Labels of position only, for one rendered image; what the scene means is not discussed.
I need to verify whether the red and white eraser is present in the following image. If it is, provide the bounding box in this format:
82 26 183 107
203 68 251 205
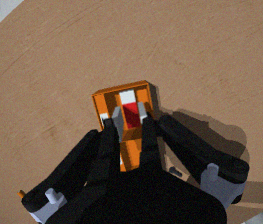
119 89 141 129

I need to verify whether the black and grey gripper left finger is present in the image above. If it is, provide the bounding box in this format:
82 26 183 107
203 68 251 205
21 106 124 224

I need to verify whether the orange rack of bins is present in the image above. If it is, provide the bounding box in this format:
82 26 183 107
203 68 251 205
91 80 154 171

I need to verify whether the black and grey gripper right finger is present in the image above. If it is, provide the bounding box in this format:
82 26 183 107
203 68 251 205
136 102 250 216

